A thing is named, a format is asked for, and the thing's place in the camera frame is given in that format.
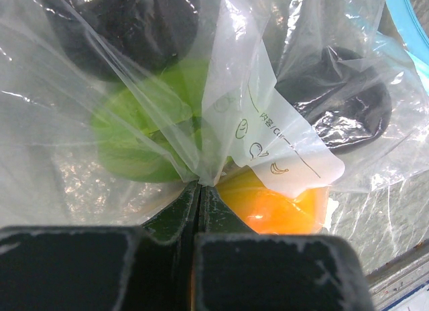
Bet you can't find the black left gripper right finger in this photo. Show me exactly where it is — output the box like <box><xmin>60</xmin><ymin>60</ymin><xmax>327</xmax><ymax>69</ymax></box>
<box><xmin>191</xmin><ymin>187</ymin><xmax>374</xmax><ymax>310</ymax></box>

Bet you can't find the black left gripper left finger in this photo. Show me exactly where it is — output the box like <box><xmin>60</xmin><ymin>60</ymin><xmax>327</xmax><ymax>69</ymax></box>
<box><xmin>1</xmin><ymin>183</ymin><xmax>201</xmax><ymax>310</ymax></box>

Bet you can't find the orange fake fruit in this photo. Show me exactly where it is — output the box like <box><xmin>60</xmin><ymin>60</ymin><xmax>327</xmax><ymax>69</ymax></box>
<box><xmin>216</xmin><ymin>169</ymin><xmax>329</xmax><ymax>235</ymax></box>

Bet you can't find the green fake fruit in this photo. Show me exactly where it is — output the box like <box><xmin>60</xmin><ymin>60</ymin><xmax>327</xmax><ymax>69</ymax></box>
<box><xmin>90</xmin><ymin>58</ymin><xmax>232</xmax><ymax>184</ymax></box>

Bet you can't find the clear bag with teal zipper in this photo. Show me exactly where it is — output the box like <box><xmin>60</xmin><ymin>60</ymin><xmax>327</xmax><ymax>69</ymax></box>
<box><xmin>1</xmin><ymin>0</ymin><xmax>428</xmax><ymax>270</ymax></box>

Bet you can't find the dark fake fruit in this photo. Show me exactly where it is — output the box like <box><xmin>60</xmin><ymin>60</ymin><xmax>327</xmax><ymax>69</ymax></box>
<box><xmin>41</xmin><ymin>0</ymin><xmax>200</xmax><ymax>80</ymax></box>
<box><xmin>275</xmin><ymin>46</ymin><xmax>392</xmax><ymax>155</ymax></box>

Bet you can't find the aluminium frame rail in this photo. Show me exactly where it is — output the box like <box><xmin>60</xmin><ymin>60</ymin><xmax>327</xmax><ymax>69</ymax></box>
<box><xmin>366</xmin><ymin>253</ymin><xmax>428</xmax><ymax>310</ymax></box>

